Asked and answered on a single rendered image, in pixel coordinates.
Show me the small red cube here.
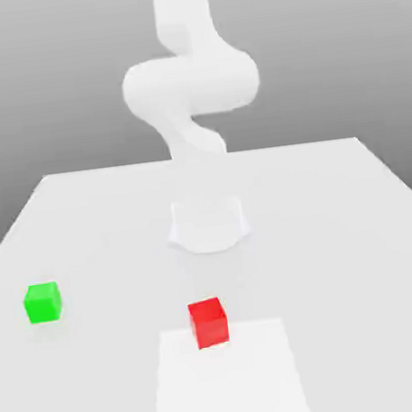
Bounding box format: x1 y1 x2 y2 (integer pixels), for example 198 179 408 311
186 295 232 352

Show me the small green cube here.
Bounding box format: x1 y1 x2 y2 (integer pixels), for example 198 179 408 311
21 279 66 326

